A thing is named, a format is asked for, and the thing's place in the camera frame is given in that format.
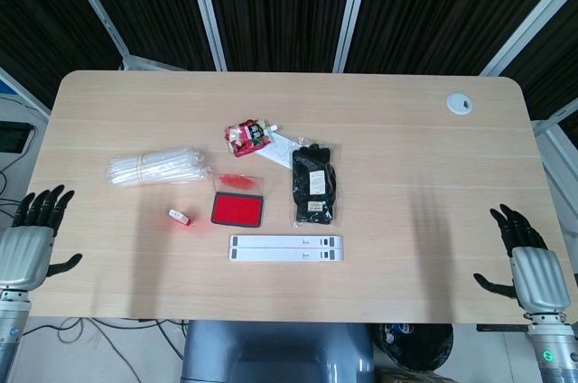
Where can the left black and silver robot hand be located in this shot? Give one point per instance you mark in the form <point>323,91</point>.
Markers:
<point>22,252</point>

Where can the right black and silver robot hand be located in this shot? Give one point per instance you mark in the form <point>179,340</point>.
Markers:
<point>539,279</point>

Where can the white red stamp block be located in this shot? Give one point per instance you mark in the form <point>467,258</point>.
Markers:
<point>179,217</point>

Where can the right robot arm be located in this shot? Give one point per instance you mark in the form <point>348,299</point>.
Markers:
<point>553,351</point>

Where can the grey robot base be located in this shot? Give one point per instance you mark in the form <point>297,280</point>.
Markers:
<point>275,351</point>

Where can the dark monitor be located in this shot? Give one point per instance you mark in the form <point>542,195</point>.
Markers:
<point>13,137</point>

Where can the black trash bag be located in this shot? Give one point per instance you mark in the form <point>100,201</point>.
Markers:
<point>415,347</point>

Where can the bundle of clear wrapped straws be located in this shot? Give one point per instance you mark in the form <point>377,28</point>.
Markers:
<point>153,166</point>

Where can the red ink pad with clear lid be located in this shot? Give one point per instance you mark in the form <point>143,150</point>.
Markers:
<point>237,212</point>

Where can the black gloves in plastic bag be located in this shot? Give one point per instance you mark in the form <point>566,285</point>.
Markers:
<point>314,184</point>

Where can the red snack pouch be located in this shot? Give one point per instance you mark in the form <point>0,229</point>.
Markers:
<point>246,135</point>

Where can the white folding laptop stand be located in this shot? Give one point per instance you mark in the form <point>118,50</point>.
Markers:
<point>284,248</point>

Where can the white paper slip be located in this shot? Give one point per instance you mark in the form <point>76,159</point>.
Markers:
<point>280,152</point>

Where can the white partition post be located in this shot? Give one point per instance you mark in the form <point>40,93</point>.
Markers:
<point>528,17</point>
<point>354,8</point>
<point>95,8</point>
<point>205,8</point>

